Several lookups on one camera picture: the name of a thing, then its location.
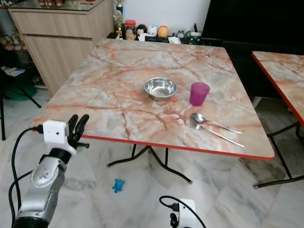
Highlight black metal table legs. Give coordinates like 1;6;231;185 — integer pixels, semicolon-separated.
106;123;304;189

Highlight red lidded jar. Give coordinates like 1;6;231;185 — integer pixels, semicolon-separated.
124;19;137;41

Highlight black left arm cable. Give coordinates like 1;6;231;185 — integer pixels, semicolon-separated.
10;125;45;228

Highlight orange round figurine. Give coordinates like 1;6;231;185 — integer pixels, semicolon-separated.
157;25;170;38

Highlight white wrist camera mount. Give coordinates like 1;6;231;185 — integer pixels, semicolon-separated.
178;199;197;228
42;120;76;156

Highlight small blue toy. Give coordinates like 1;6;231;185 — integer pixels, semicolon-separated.
112;178;126;194

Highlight gold trophy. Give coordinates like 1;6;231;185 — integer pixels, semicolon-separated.
114;0;125;37

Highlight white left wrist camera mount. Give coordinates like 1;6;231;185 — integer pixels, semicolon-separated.
42;120;76;156

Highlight black round figurine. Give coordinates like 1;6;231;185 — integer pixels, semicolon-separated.
136;24;147;39

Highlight black flat screen television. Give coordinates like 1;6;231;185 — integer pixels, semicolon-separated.
200;0;304;46

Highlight green plastic basin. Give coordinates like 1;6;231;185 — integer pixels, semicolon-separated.
4;81;38;102

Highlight stainless steel fork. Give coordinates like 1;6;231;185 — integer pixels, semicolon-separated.
190;120;246;148

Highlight stainless steel bowl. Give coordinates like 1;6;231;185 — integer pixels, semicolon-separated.
143;77;178;102

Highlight light wooden cabinet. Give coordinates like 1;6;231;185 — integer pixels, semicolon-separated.
8;0;115;96

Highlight purple plastic cup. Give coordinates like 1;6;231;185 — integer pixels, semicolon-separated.
189;82;211;107

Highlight green and white mug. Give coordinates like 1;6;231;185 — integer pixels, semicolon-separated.
188;29;202;45

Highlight white round figurine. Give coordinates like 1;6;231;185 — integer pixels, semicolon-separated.
146;24;158;38

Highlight black metal stand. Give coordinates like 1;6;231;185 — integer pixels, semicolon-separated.
0;62;44;141

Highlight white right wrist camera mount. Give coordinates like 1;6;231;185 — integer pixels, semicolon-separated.
178;199;197;228

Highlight stainless steel spoon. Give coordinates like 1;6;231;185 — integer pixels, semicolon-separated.
192;112;243;135

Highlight marble top folding table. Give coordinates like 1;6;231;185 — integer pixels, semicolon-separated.
251;50;304;127

